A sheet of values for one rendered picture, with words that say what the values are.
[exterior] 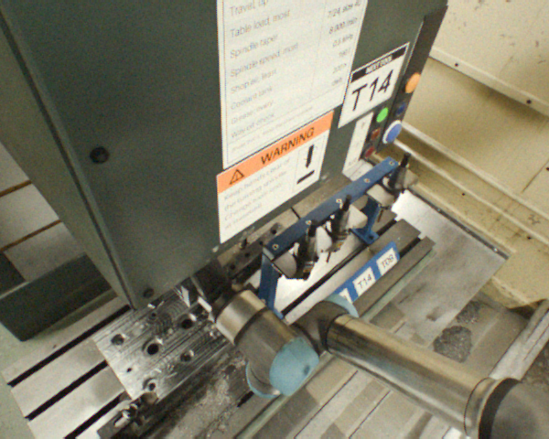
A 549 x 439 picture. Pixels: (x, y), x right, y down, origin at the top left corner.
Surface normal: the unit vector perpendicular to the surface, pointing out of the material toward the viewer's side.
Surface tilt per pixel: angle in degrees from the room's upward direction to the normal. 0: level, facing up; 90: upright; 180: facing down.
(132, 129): 90
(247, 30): 90
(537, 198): 90
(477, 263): 24
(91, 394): 0
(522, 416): 54
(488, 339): 17
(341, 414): 8
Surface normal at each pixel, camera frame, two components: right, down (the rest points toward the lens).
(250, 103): 0.68, 0.61
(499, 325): -0.13, -0.77
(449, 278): -0.23, -0.36
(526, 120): -0.73, 0.50
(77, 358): 0.07, -0.62
